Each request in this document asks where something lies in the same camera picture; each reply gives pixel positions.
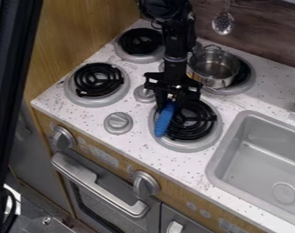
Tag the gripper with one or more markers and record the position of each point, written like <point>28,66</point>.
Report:
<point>173,80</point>

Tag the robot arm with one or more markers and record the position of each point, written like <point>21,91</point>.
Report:
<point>177,33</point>

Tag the silver pot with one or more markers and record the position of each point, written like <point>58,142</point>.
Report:
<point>214,68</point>

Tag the toy stove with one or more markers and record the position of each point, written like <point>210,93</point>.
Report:
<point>98,81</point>

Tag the silver slotted spoon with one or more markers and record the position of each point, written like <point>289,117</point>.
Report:
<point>223,22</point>

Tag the toy sink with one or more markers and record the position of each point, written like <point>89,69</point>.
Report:
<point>263,167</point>

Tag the black metal post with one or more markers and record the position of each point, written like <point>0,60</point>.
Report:
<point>10,91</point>

